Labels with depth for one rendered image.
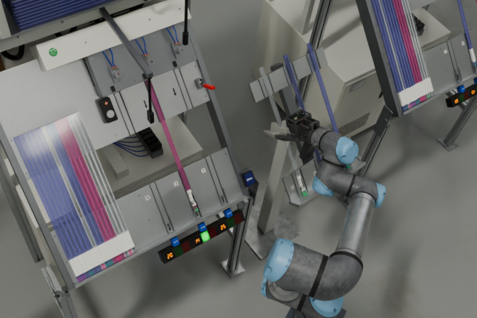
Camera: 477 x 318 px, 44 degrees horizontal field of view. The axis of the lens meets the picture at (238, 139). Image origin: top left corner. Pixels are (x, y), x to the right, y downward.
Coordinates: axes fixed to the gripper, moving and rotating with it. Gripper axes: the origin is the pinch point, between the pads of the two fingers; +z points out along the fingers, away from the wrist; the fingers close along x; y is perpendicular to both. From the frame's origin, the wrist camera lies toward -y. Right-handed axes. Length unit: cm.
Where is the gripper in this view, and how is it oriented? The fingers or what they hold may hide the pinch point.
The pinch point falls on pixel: (280, 123)
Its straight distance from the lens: 209.4
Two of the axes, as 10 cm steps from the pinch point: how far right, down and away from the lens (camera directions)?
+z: -5.8, -3.3, 7.5
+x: -7.9, 4.4, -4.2
